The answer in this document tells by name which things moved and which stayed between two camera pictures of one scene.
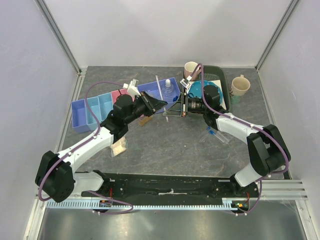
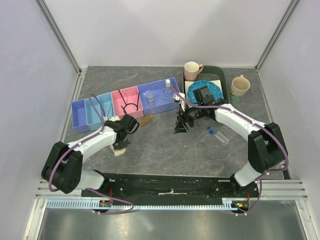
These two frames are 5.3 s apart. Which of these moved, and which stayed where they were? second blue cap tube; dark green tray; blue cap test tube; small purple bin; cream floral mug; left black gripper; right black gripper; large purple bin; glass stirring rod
Moved: glass stirring rod; right black gripper; left black gripper
Stayed: blue cap test tube; second blue cap tube; small purple bin; large purple bin; cream floral mug; dark green tray
